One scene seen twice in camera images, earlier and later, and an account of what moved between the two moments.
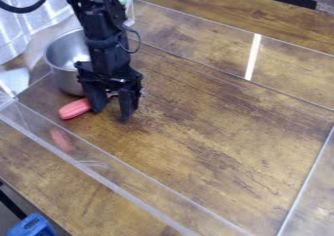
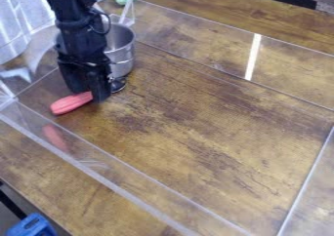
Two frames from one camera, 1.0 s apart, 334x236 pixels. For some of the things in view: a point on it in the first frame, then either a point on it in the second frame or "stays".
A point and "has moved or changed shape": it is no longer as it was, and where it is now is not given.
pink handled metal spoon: (76, 107) to (71, 102)
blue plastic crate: (32, 225) stays
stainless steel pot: (65, 50) has moved or changed shape
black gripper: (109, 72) to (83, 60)
